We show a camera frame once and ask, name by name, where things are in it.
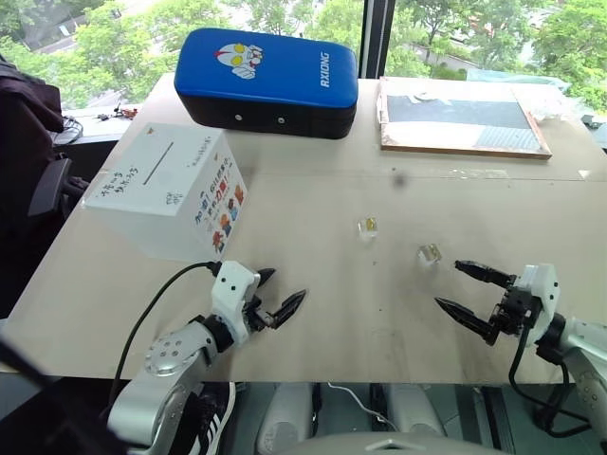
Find wooden framed board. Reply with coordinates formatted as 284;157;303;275
377;75;554;162

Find blurred black strap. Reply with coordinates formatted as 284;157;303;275
0;334;129;455

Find grey rounded robot leg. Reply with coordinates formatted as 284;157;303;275
254;382;318;455
382;383;448;440

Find thin white cable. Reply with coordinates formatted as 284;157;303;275
325;381;397;428

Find grey robot torso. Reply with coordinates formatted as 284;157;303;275
279;431;514;455

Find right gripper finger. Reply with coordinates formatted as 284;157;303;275
453;259;519;289
433;297;503;346

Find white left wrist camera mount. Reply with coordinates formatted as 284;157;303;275
210;260;263;345

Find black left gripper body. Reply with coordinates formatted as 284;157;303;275
243;296;279;334

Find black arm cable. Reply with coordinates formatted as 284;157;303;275
112;261;222;381
507;330;590;438

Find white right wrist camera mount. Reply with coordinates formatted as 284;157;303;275
513;263;559;345

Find black office chair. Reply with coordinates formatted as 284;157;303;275
0;52;96;319

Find small clear wrapped candy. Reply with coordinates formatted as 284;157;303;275
415;243;445;268

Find tangled cables on sill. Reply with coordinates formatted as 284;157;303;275
60;104;139;144

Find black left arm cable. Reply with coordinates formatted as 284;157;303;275
112;261;222;381

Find crumpled clear plastic wrap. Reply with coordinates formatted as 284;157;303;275
524;104;566;125

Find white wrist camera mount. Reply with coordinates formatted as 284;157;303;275
513;263;559;345
210;260;263;345

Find small clear yellow cube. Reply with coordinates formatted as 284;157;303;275
356;216;381;244

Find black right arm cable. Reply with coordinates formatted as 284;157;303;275
507;330;590;438

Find black window frame post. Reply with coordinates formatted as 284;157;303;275
361;0;397;80

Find white cardboard box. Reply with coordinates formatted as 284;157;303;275
83;123;250;262

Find blue cartoon kick pad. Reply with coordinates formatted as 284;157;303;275
174;27;359;140

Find black white-striped sneaker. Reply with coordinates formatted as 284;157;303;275
178;380;237;455

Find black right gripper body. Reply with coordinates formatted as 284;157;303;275
490;282;543;337

